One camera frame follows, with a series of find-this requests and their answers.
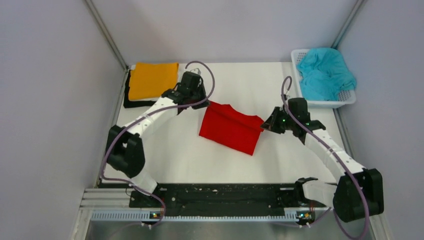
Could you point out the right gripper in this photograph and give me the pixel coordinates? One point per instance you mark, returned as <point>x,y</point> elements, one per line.
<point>271,124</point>

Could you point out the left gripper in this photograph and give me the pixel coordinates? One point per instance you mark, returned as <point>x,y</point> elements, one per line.
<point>200,87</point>

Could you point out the red t-shirt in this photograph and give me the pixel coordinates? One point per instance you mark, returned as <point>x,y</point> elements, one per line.
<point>226,126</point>

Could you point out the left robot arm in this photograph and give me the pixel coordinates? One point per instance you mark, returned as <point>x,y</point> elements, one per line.
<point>125,148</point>

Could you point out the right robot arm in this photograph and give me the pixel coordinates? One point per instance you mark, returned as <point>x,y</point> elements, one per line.
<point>358,192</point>

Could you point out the orange folded t-shirt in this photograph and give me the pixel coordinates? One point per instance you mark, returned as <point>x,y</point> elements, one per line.
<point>152,80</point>

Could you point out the black folded t-shirt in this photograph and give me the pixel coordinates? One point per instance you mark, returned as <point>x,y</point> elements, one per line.
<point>127,103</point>

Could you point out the teal t-shirt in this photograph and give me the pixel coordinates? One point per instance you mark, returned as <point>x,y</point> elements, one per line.
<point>324,75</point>

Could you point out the white plastic basket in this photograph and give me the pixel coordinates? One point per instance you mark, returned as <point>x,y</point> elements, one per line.
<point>345,97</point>

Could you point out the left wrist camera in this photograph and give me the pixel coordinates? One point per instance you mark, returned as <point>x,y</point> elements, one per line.
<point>195,72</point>

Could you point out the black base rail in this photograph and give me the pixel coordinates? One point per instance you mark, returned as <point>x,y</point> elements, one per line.
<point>222,201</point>

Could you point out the left aluminium corner post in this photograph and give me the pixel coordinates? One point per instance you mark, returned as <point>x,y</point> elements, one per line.
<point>98,20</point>

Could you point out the aluminium corner post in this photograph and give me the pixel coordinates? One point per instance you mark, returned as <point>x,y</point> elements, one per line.
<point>98,20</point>
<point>357,7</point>

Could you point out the right aluminium corner post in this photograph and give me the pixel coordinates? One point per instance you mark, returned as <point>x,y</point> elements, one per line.
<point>357,7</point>

